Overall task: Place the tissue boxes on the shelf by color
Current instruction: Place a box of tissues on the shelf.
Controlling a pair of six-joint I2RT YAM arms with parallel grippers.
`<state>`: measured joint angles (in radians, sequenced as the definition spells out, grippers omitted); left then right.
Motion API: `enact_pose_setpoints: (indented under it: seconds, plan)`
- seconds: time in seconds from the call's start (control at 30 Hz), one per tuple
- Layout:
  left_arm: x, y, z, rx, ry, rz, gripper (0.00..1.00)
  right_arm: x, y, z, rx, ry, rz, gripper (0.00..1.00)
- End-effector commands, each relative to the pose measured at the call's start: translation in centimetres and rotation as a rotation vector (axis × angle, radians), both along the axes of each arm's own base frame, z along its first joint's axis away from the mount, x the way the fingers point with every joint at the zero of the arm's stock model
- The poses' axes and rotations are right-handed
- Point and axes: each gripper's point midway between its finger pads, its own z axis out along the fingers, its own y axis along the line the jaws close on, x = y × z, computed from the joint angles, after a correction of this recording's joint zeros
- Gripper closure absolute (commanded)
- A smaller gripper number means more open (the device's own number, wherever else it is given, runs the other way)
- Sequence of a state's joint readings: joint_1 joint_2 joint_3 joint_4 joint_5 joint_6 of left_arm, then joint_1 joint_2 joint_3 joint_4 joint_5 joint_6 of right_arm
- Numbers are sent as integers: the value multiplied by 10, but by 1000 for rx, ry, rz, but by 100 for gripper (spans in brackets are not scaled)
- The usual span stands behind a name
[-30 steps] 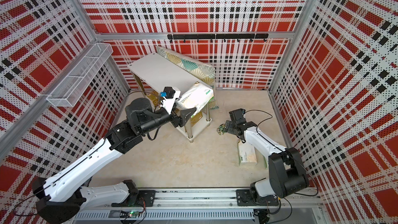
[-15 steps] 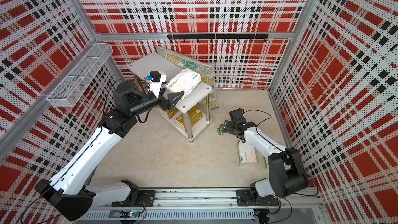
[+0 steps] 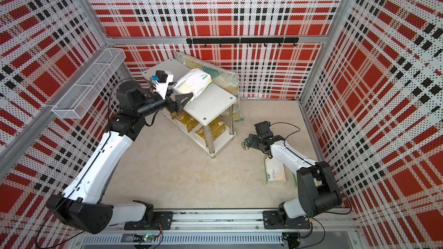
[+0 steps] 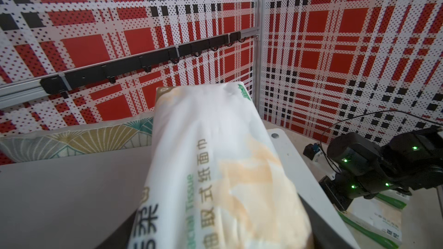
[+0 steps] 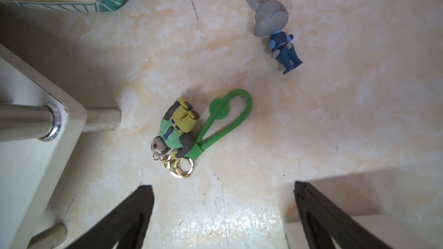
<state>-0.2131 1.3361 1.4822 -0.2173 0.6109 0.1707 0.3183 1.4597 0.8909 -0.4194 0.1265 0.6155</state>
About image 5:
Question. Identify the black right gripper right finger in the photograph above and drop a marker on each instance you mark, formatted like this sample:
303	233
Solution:
326	225

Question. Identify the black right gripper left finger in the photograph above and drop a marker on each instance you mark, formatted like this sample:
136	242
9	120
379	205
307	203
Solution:
124	227

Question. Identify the white two-tier shelf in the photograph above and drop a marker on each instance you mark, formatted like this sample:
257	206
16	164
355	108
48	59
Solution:
40	126

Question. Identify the green sloth figure keychain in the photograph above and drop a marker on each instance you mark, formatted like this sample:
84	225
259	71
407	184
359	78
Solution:
177	146

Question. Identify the grey rabbit figure keychain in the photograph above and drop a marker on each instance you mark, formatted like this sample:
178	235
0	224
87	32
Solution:
270	19

